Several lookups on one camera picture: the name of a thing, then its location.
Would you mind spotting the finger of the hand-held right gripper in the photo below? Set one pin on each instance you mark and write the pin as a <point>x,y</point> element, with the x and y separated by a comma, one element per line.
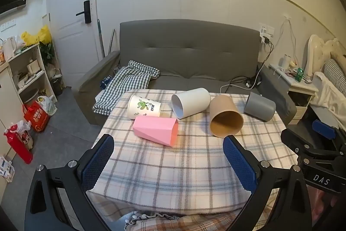
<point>324,129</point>
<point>296,139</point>

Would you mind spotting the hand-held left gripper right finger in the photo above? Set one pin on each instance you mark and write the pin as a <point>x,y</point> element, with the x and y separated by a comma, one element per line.
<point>239,166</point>

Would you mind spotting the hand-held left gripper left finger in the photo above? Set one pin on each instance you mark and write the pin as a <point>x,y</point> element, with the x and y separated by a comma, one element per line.
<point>98,163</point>

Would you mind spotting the grey cup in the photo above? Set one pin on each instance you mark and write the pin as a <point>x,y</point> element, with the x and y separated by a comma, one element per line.
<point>259,106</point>

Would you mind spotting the brown paper cup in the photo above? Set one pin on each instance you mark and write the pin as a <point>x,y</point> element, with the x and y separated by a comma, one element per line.
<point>225,118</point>

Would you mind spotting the pink faceted cup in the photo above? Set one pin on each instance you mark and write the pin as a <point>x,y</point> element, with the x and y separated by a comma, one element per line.
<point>156,131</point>

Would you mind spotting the white paper cup green print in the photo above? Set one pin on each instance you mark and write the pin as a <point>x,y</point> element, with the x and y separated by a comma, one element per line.
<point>143,109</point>

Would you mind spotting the plain white cup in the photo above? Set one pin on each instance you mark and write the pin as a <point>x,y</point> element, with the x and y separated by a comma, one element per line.
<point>190,105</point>

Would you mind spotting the white duvet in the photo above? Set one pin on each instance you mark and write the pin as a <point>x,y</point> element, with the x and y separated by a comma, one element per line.
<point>328,95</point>

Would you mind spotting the white nightstand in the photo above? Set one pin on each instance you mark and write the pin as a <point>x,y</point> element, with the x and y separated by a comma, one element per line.
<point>300,90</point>

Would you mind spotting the plaid tablecloth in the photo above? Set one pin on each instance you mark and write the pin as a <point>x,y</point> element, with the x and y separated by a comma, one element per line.
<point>183,166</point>

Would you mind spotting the striped pillow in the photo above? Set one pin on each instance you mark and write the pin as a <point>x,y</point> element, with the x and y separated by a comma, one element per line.
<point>335,74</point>

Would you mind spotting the green bottle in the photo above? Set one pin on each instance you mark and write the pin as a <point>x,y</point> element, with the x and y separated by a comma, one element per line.
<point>299,75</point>

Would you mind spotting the black power strip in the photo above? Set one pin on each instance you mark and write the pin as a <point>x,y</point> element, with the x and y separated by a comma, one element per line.
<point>252,83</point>

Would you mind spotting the white plastic bag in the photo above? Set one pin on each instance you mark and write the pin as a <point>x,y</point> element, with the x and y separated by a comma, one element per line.
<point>48,105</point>

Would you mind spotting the red paper bag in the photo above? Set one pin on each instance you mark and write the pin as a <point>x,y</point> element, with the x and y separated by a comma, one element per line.
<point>36,117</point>

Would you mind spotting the cream bed headboard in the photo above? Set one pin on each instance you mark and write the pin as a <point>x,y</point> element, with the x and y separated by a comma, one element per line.
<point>316,52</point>

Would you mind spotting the blue box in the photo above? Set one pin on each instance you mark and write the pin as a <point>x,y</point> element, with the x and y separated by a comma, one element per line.
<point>106,82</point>

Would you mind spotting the green checked cloth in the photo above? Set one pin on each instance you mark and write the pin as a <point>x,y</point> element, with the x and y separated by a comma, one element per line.
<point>127,82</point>

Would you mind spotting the white printed carton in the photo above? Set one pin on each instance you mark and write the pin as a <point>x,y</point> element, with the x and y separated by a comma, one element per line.
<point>5,170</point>

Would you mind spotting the white shelf unit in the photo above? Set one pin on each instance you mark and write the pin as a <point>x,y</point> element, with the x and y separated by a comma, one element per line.
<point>32,76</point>

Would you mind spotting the grey sofa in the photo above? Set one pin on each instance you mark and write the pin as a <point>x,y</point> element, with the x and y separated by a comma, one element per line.
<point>189,57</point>

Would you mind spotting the green plant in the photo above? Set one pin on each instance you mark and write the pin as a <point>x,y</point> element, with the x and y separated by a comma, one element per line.
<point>47,52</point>

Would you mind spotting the grey pole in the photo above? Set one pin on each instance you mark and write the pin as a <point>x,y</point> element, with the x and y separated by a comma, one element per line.
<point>111,41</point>

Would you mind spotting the white door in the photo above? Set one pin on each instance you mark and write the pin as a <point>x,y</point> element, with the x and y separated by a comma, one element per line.
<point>70,38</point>

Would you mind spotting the yellow plastic bag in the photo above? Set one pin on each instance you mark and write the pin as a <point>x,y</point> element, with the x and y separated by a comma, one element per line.
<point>35,36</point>

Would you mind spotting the white electric kettle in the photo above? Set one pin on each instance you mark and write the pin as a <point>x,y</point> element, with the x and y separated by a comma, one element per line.
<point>8,48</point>

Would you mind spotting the white wall socket with plugs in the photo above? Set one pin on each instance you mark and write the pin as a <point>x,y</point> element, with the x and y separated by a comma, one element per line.
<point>266,32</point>

